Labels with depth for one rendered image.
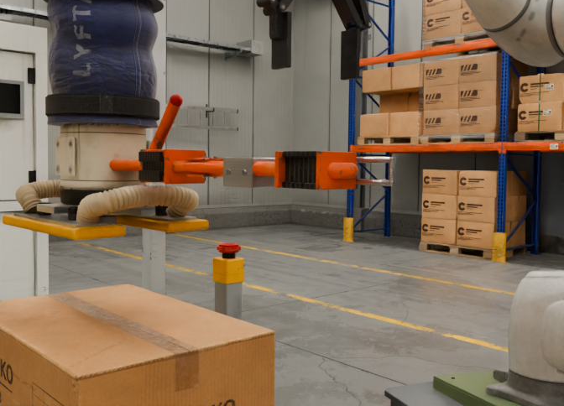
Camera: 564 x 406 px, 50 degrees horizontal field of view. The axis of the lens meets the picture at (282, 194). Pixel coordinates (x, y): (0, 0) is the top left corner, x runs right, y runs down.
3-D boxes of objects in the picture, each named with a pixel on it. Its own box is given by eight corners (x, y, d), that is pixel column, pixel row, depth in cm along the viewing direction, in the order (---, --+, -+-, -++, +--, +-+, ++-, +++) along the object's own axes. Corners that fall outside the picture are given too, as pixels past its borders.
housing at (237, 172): (220, 186, 93) (221, 157, 92) (253, 185, 97) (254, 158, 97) (251, 188, 88) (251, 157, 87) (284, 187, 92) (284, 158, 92)
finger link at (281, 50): (291, 12, 77) (287, 11, 77) (291, 67, 77) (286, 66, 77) (275, 16, 79) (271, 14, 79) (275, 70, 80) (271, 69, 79)
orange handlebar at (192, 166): (36, 170, 142) (36, 155, 142) (148, 170, 164) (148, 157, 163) (336, 184, 76) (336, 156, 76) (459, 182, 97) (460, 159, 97)
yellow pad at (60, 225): (2, 224, 128) (1, 200, 128) (48, 221, 135) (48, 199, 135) (74, 241, 104) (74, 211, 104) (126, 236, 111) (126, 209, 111)
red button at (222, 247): (211, 257, 177) (211, 243, 176) (230, 255, 181) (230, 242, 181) (227, 260, 172) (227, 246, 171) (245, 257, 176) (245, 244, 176)
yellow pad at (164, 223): (86, 219, 141) (86, 198, 141) (124, 217, 148) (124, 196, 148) (168, 232, 117) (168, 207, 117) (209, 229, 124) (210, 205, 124)
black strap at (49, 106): (27, 117, 125) (27, 97, 125) (127, 123, 141) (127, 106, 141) (76, 111, 109) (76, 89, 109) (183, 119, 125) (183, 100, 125)
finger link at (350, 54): (341, 31, 88) (344, 32, 89) (340, 80, 88) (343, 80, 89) (357, 28, 86) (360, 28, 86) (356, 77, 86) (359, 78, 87)
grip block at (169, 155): (135, 182, 107) (135, 148, 107) (181, 181, 114) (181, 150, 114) (162, 184, 101) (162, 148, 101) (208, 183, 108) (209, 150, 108)
